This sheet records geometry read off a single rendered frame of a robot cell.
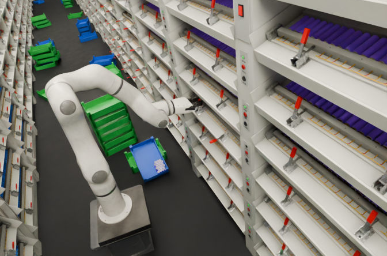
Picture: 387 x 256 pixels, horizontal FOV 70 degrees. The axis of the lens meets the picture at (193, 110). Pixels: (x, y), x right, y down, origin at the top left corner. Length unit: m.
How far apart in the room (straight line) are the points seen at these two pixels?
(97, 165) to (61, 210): 1.04
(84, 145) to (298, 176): 0.88
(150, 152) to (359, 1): 1.94
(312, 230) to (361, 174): 0.39
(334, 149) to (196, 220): 1.30
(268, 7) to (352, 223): 0.62
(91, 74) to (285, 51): 0.75
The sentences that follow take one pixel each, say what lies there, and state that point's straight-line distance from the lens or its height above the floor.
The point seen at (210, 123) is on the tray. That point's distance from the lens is 1.47.
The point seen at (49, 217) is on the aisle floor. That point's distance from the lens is 2.35.
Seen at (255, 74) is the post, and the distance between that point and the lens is 0.89.
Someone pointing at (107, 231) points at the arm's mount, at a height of 0.33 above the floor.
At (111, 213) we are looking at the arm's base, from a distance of 1.64.
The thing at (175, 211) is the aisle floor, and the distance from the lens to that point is 1.99.
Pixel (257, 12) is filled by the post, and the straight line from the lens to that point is 0.82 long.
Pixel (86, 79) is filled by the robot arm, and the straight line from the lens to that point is 1.20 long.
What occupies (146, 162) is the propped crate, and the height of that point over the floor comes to 0.07.
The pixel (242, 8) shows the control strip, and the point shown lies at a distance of 0.83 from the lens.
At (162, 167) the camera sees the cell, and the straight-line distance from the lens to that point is 2.18.
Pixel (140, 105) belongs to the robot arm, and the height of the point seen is 0.93.
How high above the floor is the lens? 1.62
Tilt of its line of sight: 36 degrees down
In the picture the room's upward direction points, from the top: 10 degrees counter-clockwise
